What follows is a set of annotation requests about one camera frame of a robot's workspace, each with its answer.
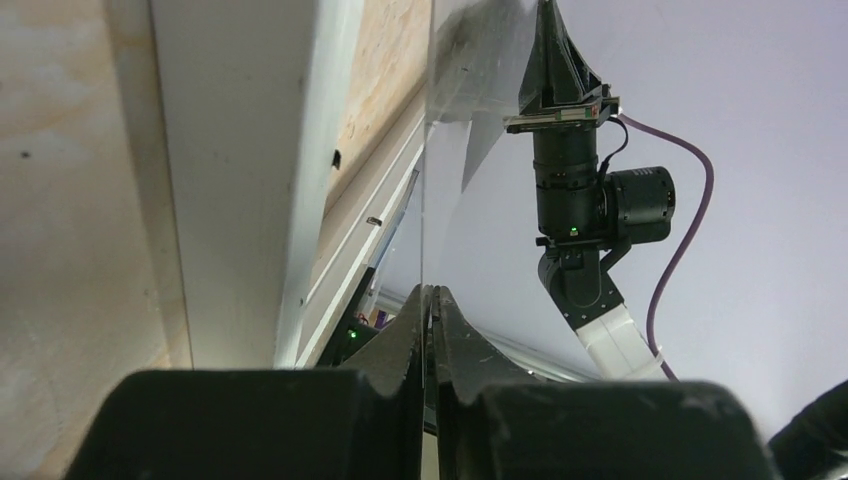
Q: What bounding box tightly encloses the white picture frame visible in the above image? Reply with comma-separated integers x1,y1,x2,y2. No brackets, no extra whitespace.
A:
152,1,433,369

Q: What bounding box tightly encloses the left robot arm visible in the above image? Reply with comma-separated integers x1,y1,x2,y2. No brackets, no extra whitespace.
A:
66,286,847,479

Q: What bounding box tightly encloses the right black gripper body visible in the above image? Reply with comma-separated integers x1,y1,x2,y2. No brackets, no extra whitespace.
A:
504,1,620,134

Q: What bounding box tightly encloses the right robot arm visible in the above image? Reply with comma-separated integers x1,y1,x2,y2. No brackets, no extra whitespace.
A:
505,1,676,381

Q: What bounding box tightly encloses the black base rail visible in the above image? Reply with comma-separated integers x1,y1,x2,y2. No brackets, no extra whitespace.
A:
317,267,397,367

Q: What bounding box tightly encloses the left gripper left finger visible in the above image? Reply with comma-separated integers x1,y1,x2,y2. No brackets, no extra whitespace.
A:
66,285,430,479

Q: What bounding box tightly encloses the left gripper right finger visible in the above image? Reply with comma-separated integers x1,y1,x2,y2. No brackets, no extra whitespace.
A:
431,286,778,479

